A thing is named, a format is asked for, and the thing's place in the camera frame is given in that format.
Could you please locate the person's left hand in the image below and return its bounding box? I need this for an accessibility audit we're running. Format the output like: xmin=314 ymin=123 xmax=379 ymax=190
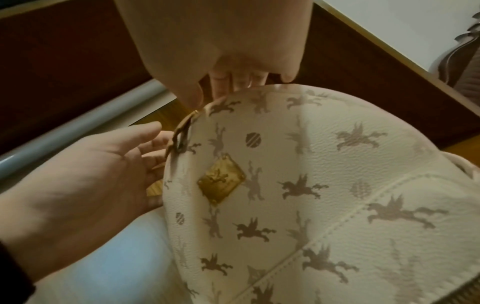
xmin=0 ymin=120 xmax=177 ymax=283

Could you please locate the person's right hand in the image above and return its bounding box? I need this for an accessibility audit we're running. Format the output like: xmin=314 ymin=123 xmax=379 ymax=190
xmin=113 ymin=0 xmax=314 ymax=111

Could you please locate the cream patterned backpack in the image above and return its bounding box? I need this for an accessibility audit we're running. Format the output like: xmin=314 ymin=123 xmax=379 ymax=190
xmin=161 ymin=83 xmax=480 ymax=304

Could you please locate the grey metal tube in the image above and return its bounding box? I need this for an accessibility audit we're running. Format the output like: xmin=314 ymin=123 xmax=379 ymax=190
xmin=0 ymin=78 xmax=177 ymax=182

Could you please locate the dark wooden shelf cabinet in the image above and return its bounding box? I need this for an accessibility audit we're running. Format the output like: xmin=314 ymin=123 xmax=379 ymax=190
xmin=0 ymin=0 xmax=480 ymax=155

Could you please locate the dark carved bed headboard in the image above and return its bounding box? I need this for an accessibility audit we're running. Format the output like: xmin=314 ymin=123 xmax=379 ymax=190
xmin=436 ymin=6 xmax=480 ymax=99

